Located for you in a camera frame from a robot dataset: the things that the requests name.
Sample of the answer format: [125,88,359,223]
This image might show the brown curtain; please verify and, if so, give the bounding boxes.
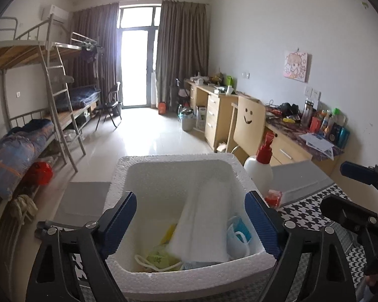
[156,0,210,107]
[72,3,119,107]

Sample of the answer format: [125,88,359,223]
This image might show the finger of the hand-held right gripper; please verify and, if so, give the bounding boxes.
[320,193,378,237]
[339,160,378,190]

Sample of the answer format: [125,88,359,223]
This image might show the wooden desk with drawers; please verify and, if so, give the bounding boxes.
[184,80,259,152]

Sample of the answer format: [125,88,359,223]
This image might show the black folding chair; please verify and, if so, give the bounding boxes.
[94,82,122,131]

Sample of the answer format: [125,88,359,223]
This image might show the white air conditioner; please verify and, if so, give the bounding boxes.
[41,5,69,23]

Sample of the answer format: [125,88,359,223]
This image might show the hanging dark clothes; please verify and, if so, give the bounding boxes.
[80,42,103,63]

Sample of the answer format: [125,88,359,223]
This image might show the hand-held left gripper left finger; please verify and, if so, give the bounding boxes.
[25,191,138,302]

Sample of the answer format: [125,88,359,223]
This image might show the white foam box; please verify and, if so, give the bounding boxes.
[103,154,276,294]

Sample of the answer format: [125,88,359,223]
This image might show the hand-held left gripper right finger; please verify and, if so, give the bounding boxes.
[244,191,357,302]

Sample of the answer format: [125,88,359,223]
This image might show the light blue face mask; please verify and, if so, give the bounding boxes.
[181,259,218,271]

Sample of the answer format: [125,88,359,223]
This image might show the blue mattress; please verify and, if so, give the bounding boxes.
[55,86,101,112]

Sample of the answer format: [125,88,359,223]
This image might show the beige rope bundle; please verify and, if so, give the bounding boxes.
[11,194,38,224]

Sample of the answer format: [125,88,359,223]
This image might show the wooden desk patterned top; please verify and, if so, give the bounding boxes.
[265,113,345,177]

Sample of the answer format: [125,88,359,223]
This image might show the wooden chair smiley face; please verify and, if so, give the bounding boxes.
[227,95,267,161]

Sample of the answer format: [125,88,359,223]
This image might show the red bag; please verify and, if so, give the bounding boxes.
[24,162,53,186]

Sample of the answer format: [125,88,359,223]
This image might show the pink cartoon wall picture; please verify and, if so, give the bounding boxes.
[283,50,310,82]

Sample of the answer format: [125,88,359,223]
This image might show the group of toiletry bottles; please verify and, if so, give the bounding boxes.
[301,99,350,148]

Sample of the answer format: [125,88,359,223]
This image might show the person's right hand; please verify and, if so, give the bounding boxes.
[364,273,378,290]

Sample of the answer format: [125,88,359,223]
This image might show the metal bed ladder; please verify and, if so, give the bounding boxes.
[39,46,87,173]

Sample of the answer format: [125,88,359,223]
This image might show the black headphones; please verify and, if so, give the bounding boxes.
[279,102,300,117]

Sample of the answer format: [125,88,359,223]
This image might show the houndstooth tablecloth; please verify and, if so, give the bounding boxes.
[55,159,370,302]

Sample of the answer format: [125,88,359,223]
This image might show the blue patterned quilt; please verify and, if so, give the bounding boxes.
[0,120,55,199]

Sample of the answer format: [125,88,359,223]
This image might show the printed papers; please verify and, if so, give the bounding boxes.
[298,132,334,159]

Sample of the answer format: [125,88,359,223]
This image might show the glass balcony door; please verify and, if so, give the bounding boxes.
[117,4,162,109]

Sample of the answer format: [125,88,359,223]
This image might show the metal bunk bed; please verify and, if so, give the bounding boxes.
[0,17,87,202]
[52,32,103,123]

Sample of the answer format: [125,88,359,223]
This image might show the white bucket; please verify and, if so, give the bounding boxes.
[180,108,197,132]

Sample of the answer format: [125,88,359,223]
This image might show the green tissue packet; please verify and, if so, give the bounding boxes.
[145,245,181,269]

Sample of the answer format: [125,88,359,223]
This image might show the red snack packet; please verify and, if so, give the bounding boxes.
[265,190,283,208]

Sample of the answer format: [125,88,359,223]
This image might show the white pump bottle red top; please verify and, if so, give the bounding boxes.
[243,132,274,196]

